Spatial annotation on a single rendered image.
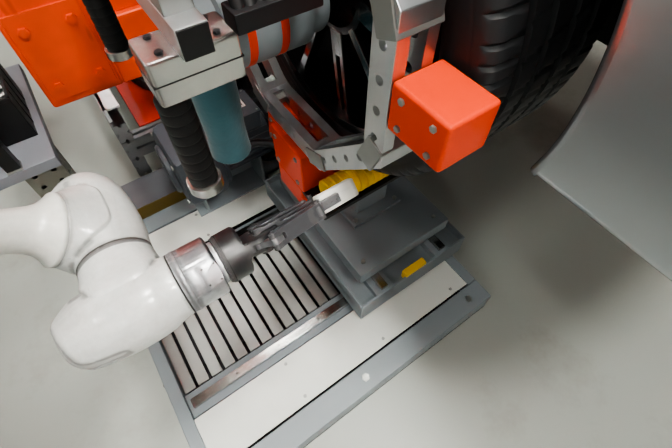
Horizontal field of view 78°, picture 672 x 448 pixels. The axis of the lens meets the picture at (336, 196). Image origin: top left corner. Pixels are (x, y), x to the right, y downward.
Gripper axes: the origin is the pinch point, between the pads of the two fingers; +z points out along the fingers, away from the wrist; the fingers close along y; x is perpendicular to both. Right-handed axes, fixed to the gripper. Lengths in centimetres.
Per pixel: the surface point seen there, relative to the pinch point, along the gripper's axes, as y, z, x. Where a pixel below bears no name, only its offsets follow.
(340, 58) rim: -6.3, 13.7, 19.5
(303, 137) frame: -12.2, 3.5, 9.7
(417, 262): -31, 25, -34
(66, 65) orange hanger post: -47, -27, 43
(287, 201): -61, 8, -9
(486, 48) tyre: 26.6, 12.0, 12.3
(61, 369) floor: -69, -66, -21
